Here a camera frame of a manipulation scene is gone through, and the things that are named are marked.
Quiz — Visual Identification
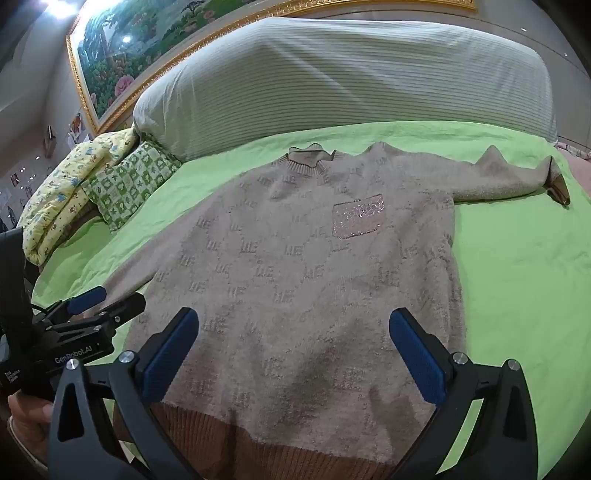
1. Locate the green checkered pillow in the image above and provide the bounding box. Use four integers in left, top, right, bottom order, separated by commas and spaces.
82, 141, 182, 232

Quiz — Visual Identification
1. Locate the green bed sheet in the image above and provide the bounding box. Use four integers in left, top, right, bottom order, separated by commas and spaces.
31, 121, 591, 480

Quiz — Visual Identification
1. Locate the person's left hand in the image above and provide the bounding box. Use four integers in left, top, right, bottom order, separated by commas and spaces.
7, 392, 54, 472

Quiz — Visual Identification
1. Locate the gold framed landscape painting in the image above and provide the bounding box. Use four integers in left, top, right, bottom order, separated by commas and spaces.
66, 0, 477, 136

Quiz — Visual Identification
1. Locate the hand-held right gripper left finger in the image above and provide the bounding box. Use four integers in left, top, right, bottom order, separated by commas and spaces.
48, 307, 200, 480

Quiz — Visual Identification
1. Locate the white striped pillow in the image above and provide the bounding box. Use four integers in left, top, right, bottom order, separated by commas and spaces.
133, 17, 559, 162

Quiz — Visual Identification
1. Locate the pink blanket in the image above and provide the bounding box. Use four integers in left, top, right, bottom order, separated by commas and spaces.
556, 137, 591, 204

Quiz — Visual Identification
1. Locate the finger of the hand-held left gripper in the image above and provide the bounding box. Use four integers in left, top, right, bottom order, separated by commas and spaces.
31, 285, 108, 325
44, 293, 147, 334

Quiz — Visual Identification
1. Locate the beige knit sweater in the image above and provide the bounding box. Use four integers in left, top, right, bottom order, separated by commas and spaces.
85, 142, 572, 480

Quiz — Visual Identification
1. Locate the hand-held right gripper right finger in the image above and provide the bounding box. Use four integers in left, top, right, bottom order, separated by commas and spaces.
389, 308, 539, 480

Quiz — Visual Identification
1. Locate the yellow printed quilt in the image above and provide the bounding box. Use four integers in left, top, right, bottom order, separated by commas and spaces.
21, 128, 139, 267

